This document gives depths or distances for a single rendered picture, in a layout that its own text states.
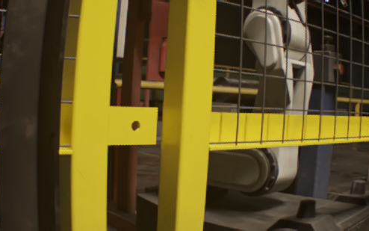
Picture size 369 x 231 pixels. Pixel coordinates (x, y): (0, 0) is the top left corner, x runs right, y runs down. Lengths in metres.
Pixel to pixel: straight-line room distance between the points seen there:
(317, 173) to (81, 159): 1.52
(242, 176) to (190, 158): 0.59
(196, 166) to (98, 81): 0.19
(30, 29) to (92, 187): 0.27
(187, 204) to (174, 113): 0.12
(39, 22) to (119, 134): 0.31
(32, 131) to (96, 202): 0.24
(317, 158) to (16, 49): 1.72
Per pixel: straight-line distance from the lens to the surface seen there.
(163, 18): 8.10
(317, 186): 2.04
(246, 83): 9.34
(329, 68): 1.99
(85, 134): 0.59
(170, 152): 0.69
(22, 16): 0.39
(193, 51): 0.67
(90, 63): 0.59
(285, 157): 1.28
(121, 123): 0.67
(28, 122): 0.39
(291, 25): 1.25
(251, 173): 1.24
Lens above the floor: 0.47
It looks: 3 degrees down
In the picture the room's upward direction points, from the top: 3 degrees clockwise
